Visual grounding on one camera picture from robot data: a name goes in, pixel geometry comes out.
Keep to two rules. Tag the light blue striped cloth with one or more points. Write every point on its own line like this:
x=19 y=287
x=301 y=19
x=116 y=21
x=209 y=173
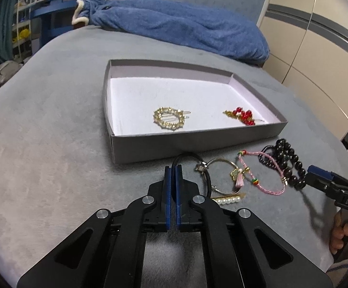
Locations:
x=340 y=269

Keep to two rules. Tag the teal curtain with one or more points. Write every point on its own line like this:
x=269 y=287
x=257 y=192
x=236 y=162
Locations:
x=0 y=36

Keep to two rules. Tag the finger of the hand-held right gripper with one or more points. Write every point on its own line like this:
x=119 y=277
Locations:
x=321 y=186
x=321 y=171

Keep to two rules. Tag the red bead hair clip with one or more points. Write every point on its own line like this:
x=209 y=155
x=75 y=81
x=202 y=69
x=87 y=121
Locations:
x=245 y=115

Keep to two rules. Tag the blue fleece blanket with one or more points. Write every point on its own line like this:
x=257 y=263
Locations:
x=177 y=24

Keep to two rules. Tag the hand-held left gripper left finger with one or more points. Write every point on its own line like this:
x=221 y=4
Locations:
x=168 y=199

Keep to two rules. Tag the grey cardboard box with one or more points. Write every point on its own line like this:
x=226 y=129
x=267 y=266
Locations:
x=162 y=90

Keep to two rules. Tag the beige wardrobe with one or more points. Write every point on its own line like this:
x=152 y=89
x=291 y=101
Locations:
x=312 y=51

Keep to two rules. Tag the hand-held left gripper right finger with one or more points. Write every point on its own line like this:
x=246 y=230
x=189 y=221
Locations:
x=179 y=199

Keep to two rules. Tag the person's right hand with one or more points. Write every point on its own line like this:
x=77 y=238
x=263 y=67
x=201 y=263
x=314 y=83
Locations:
x=339 y=234

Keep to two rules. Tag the grey backpack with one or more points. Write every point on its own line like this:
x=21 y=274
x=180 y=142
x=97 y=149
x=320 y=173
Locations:
x=3 y=73

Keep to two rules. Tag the white shelf rack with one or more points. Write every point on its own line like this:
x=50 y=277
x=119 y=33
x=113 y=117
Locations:
x=19 y=21

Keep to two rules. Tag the white pearl hair clip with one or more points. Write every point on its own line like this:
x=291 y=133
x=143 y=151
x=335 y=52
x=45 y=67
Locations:
x=228 y=199

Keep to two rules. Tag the blue desk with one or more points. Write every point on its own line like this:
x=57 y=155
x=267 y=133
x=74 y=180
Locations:
x=52 y=8

